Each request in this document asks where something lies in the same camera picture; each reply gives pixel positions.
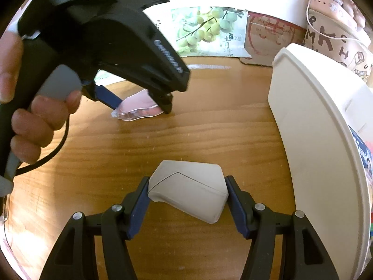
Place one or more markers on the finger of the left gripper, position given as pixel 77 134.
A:
pixel 108 98

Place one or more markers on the pink oval packet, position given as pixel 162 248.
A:
pixel 137 106

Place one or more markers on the brown cardboard panel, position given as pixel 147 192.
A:
pixel 266 36

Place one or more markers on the person left hand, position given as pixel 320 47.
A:
pixel 34 127

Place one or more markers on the grape print cardboard sheet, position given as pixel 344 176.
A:
pixel 204 30

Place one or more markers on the blue dental floss box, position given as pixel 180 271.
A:
pixel 364 151

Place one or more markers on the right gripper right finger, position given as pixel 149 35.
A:
pixel 241 207

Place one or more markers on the beige house-shaped box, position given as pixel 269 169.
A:
pixel 196 188

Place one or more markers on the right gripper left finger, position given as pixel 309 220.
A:
pixel 137 207

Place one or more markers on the white plastic bin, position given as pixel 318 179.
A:
pixel 314 101

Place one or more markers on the multicolour puzzle cube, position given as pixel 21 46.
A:
pixel 371 223

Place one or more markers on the beige lettered storage bag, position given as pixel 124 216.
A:
pixel 336 41

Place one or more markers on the brown-haired rag doll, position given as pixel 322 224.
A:
pixel 350 7

